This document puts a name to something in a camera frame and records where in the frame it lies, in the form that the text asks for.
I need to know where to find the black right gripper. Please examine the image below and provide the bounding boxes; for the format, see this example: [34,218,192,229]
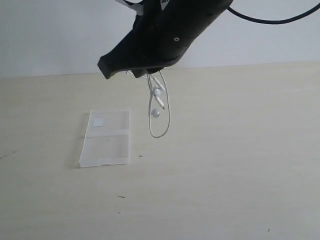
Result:
[97,0,232,79]

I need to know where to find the clear plastic storage case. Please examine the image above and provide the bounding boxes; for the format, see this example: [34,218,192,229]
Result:
[79,109,131,168]

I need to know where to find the white wired earphones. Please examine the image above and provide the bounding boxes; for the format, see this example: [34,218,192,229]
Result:
[124,69,172,139]

